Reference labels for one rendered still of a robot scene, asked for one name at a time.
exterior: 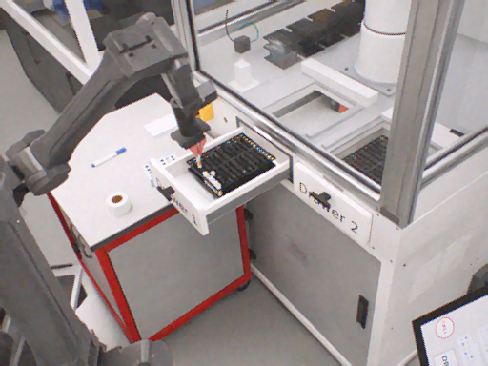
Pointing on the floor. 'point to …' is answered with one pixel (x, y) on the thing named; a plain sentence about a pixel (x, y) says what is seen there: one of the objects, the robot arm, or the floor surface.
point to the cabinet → (357, 274)
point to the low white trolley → (145, 230)
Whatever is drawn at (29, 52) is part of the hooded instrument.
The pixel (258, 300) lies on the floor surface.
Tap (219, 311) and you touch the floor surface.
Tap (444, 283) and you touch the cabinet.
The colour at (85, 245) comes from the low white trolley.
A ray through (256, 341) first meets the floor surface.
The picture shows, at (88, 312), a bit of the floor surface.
